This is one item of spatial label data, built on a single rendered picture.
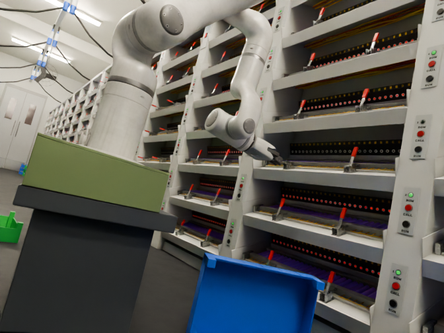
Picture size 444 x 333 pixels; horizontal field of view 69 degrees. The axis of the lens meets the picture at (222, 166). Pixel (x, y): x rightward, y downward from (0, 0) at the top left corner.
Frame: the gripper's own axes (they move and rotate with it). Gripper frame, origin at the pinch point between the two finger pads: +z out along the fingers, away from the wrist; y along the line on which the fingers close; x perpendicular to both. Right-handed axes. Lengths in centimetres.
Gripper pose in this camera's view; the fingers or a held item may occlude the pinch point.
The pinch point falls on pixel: (275, 159)
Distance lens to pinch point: 123.5
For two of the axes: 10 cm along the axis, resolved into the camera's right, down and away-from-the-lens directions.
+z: 7.4, 4.1, 5.3
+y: 5.7, 0.4, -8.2
